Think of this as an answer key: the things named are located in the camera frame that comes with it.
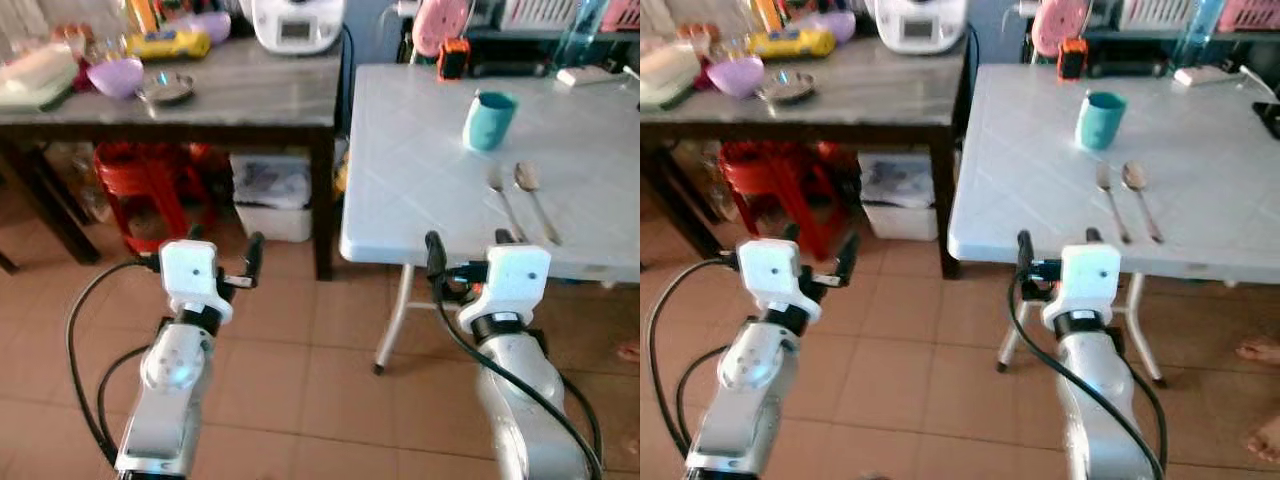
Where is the steel fork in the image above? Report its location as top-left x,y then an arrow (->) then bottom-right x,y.
486,164 -> 529,245
1094,163 -> 1134,246

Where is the red plastic stool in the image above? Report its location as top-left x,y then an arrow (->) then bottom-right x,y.
716,141 -> 846,263
93,141 -> 217,257

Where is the white storage box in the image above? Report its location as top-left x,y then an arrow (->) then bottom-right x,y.
229,151 -> 314,244
858,151 -> 941,243

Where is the steel spoon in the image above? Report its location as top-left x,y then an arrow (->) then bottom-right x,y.
1121,160 -> 1167,246
513,161 -> 564,248

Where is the white plastic folding table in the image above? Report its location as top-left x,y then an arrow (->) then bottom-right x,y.
339,63 -> 641,377
947,63 -> 1280,389

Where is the teal plastic cup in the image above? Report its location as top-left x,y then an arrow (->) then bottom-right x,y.
462,90 -> 520,153
1074,90 -> 1129,153

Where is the steel bowl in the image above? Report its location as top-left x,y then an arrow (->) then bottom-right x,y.
137,72 -> 198,108
757,70 -> 818,106

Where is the grey-topped dark wooden table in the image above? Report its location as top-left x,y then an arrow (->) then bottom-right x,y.
0,36 -> 349,282
640,36 -> 976,281

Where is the large purple bowl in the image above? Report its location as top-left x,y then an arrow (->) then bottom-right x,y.
86,57 -> 147,102
706,55 -> 767,100

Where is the orange and black device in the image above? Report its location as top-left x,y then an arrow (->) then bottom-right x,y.
436,38 -> 472,84
1057,38 -> 1091,83

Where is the small white box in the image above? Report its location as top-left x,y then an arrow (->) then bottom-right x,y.
1173,66 -> 1236,89
555,66 -> 614,90

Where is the yellow food package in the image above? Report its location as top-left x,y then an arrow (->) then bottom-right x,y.
747,28 -> 836,60
127,29 -> 213,62

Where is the pale green cutting board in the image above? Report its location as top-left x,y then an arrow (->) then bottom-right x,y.
640,60 -> 701,111
0,60 -> 81,113

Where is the white plastic container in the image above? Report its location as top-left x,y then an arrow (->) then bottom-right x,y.
0,45 -> 79,96
640,45 -> 699,96

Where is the small purple bowl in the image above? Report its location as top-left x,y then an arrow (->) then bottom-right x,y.
812,11 -> 857,45
190,11 -> 234,45

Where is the pink round object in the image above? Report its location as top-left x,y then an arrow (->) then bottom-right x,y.
411,0 -> 472,59
1031,0 -> 1091,59

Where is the clear blue bottle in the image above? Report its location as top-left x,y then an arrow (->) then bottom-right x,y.
558,0 -> 608,69
1178,0 -> 1226,69

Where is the white basket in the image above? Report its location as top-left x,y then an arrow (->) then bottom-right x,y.
1117,0 -> 1203,32
498,0 -> 593,32

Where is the white kitchen appliance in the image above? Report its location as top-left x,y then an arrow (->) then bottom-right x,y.
872,0 -> 969,56
249,0 -> 347,57

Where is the pink basket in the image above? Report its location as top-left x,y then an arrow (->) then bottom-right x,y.
600,0 -> 641,32
1218,0 -> 1280,34

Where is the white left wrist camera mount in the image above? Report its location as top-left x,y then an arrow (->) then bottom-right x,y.
158,239 -> 237,327
736,238 -> 824,324

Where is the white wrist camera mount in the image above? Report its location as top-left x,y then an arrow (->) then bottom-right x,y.
457,243 -> 554,336
1041,243 -> 1124,333
158,239 -> 237,327
736,238 -> 824,324

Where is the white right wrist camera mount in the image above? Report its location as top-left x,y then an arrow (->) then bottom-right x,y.
1041,243 -> 1124,333
457,243 -> 554,336

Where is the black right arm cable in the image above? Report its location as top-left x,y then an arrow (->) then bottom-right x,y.
430,275 -> 606,480
1006,272 -> 1171,480

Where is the long black left arm cable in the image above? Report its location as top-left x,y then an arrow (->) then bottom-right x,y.
645,258 -> 741,466
65,258 -> 153,466

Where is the short black left arm cable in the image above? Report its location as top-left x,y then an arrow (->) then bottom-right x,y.
96,345 -> 153,463
676,345 -> 733,456

